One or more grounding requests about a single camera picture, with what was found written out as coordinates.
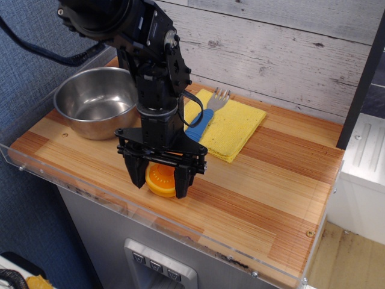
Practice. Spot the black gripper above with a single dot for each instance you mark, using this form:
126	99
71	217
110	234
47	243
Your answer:
161	139

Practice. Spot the orange toy vegetable slice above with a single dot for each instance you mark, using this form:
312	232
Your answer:
160	179

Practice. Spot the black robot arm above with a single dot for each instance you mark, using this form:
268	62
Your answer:
148	47

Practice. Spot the silver metal bowl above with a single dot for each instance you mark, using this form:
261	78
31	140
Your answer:
98	101

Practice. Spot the yellow folded cloth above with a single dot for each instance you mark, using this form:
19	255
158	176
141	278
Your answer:
230	129

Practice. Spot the silver toy fridge cabinet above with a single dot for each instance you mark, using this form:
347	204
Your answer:
104	226

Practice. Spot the grey dispenser button panel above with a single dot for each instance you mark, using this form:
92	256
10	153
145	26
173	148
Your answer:
152	269

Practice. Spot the clear acrylic table guard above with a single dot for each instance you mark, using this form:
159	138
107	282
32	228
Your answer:
258	214

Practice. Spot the black and yellow object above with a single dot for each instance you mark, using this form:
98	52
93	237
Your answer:
18	272

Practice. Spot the white side unit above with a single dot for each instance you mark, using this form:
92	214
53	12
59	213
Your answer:
357	202

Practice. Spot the blue handled metal fork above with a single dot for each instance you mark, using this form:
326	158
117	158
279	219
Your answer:
217	101

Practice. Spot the black left vertical post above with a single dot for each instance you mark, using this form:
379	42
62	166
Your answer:
124	59

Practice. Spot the black vertical post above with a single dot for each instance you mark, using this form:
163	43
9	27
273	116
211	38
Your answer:
368	73
124	59

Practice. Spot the black right vertical post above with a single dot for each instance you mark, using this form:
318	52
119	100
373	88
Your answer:
368	73

